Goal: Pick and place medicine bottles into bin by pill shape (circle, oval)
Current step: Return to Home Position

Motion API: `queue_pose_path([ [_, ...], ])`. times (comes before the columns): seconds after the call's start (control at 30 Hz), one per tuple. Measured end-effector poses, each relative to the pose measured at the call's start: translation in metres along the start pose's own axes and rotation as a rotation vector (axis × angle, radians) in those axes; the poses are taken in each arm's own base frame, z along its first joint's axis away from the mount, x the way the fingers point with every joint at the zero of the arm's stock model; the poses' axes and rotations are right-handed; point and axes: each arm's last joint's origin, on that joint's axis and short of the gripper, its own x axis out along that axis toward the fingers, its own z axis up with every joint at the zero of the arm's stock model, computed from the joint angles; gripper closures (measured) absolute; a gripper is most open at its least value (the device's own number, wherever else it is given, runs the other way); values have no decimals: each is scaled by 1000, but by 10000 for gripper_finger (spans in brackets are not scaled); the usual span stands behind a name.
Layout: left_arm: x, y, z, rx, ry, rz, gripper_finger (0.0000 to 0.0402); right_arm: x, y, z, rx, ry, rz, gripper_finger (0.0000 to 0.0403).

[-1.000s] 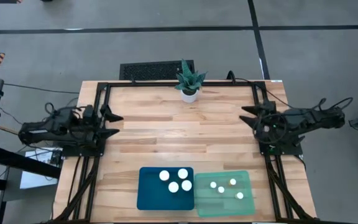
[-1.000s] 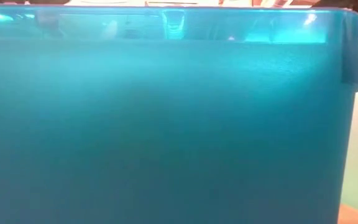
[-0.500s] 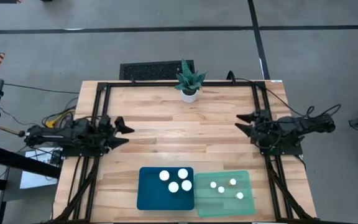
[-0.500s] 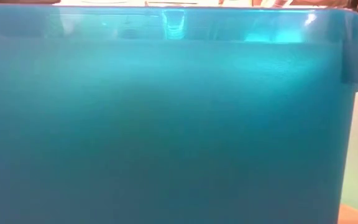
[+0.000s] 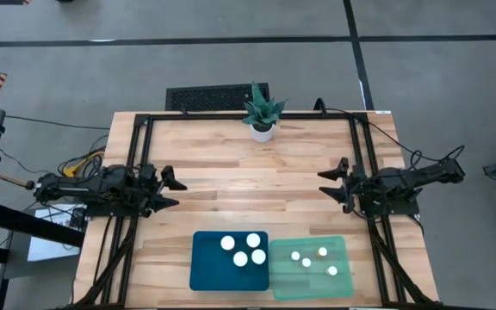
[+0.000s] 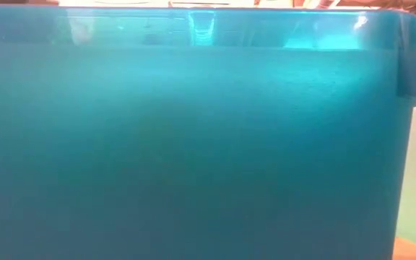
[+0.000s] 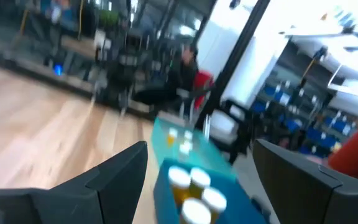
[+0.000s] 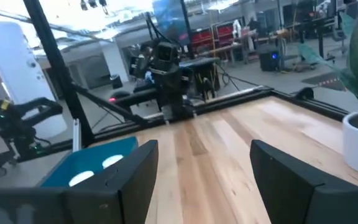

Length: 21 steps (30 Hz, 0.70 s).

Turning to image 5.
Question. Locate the large orange pill bottle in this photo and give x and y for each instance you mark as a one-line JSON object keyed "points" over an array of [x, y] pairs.
{"points": [[258, 256]]}

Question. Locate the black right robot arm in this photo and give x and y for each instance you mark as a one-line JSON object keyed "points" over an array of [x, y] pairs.
{"points": [[403, 185]]}

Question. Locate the blue plastic bin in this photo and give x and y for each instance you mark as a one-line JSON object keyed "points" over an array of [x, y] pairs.
{"points": [[209, 275]]}

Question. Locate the large white-capped pill bottle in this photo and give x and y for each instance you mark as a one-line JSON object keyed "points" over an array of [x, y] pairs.
{"points": [[240, 258], [253, 240], [227, 243]]}

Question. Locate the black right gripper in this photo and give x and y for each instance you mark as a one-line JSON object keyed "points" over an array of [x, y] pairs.
{"points": [[354, 189]]}

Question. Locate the black metal table frame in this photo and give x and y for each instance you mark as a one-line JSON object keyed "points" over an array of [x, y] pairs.
{"points": [[209, 115]]}

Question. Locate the light green translucent bin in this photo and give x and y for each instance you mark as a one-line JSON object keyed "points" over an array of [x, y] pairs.
{"points": [[308, 284]]}

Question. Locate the green plant in white pot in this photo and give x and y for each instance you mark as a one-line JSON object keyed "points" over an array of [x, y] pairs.
{"points": [[262, 116]]}

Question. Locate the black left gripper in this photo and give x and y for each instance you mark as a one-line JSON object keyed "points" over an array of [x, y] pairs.
{"points": [[150, 187]]}

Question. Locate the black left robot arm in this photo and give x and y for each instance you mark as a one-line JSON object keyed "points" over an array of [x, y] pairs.
{"points": [[80, 189]]}

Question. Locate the black stand beam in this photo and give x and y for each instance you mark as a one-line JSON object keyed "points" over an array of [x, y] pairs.
{"points": [[37, 226]]}

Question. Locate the white paper sheet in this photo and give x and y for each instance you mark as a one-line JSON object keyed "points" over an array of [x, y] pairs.
{"points": [[47, 252]]}

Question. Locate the small black device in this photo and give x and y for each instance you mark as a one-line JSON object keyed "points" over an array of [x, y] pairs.
{"points": [[78, 217]]}

